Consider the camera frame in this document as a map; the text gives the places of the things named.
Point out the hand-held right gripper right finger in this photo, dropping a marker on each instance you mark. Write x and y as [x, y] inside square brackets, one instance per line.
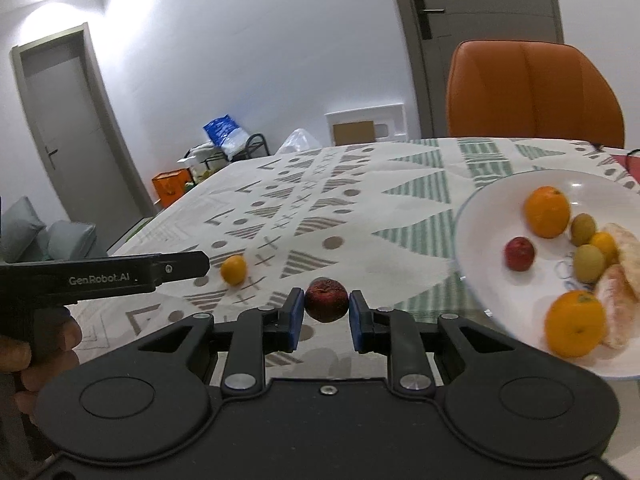
[357, 322]

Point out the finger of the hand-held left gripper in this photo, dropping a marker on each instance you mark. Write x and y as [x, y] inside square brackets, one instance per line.
[182, 266]

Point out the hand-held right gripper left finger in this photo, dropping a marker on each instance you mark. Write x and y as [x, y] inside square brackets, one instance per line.
[295, 321]

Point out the dark red wrinkled fruit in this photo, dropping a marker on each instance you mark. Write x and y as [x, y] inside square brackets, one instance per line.
[326, 300]

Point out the small orange kumquat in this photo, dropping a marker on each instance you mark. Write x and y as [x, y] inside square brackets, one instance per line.
[234, 269]
[606, 247]

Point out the white round plate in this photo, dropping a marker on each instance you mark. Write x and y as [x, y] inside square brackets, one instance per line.
[490, 260]

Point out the small red fruit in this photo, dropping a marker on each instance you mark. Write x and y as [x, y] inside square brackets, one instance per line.
[520, 253]

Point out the large orange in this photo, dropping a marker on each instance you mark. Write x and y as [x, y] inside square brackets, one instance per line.
[575, 323]
[547, 211]

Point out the green round fruit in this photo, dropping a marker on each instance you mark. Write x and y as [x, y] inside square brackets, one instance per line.
[587, 263]
[582, 227]

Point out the peeled citrus segment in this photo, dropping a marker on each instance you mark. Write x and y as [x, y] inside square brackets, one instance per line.
[626, 246]
[617, 310]

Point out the person's left hand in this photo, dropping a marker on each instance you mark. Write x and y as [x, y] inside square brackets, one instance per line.
[55, 366]

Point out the grey green cushion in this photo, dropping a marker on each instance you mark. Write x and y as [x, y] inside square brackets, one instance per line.
[71, 240]
[20, 230]

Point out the orange box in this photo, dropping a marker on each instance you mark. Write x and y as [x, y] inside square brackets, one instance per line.
[171, 187]

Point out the patterned white green tablecloth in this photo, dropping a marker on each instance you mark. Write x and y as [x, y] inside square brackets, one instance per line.
[350, 200]

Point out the blue white bag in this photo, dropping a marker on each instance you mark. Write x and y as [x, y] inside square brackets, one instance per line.
[225, 132]

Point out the black metal rack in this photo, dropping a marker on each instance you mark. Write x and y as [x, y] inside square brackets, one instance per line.
[257, 146]

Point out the clear plastic bag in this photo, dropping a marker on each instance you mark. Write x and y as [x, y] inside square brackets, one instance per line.
[297, 142]

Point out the brown cardboard sheet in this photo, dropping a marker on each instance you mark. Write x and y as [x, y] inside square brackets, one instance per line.
[353, 133]

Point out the white foam packaging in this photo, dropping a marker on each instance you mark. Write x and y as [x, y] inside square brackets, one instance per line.
[390, 120]

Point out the orange leather chair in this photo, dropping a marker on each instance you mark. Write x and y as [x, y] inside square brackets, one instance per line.
[535, 90]

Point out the red orange cloth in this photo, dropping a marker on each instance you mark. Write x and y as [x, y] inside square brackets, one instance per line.
[630, 166]

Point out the grey door with frame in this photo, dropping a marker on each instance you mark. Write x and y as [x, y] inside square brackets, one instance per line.
[65, 125]

